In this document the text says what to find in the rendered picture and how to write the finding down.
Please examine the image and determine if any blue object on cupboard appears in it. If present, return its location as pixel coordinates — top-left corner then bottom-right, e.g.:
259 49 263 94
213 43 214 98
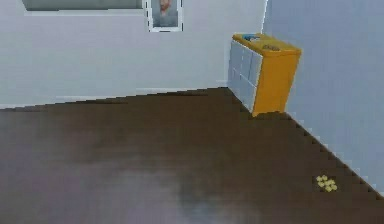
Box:
242 33 261 43

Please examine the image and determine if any grey window with white sill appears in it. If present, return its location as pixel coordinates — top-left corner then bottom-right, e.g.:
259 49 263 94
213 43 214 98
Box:
21 0 145 16

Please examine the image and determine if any yellow flower cluster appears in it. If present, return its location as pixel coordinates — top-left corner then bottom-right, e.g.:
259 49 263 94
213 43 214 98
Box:
315 174 339 193

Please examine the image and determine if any yellow cupboard with white drawers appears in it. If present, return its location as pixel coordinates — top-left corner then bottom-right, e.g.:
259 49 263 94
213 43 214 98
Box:
227 32 303 118

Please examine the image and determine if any white framed portrait picture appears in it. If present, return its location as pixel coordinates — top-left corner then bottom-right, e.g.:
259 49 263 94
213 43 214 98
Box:
145 0 185 33

